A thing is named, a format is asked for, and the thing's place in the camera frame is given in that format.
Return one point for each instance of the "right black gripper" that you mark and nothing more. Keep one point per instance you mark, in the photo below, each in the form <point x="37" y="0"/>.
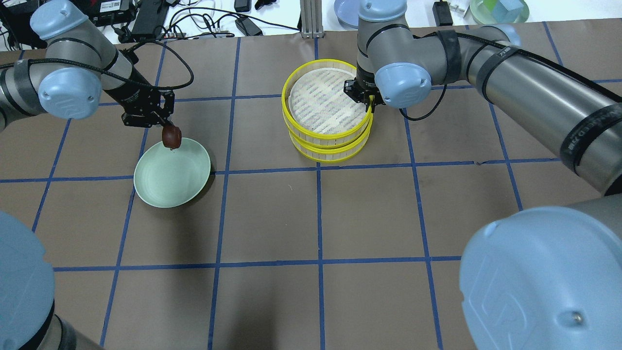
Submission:
<point x="358" y="90"/>

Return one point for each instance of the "yellow bamboo steamer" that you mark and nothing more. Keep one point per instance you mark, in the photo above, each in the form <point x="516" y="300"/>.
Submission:
<point x="315" y="108"/>
<point x="335" y="150"/>

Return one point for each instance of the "aluminium frame post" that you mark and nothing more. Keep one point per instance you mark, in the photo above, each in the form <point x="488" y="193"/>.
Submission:
<point x="311" y="19"/>

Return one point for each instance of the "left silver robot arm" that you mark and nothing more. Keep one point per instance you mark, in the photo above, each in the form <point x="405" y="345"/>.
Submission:
<point x="79" y="65"/>

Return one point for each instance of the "mint green plate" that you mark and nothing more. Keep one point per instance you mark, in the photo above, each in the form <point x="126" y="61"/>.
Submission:
<point x="167" y="178"/>

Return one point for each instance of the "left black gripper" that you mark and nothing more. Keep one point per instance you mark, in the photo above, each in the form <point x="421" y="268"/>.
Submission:
<point x="137" y="96"/>

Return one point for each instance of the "black power adapter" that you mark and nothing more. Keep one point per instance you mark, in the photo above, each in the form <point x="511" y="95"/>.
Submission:
<point x="442" y="14"/>

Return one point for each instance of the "green glass bowl with blocks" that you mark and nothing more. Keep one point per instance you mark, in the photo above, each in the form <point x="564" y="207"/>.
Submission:
<point x="499" y="11"/>

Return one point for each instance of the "blue plate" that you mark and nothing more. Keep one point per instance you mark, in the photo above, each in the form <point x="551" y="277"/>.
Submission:
<point x="347" y="12"/>

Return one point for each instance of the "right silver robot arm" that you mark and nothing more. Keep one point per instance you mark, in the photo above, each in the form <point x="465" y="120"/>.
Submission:
<point x="393" y="237"/>

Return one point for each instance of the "brown chocolate bun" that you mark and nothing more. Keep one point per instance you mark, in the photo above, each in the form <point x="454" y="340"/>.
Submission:
<point x="171" y="136"/>

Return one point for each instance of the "black power brick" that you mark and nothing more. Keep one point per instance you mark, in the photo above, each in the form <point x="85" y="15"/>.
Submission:
<point x="149" y="22"/>

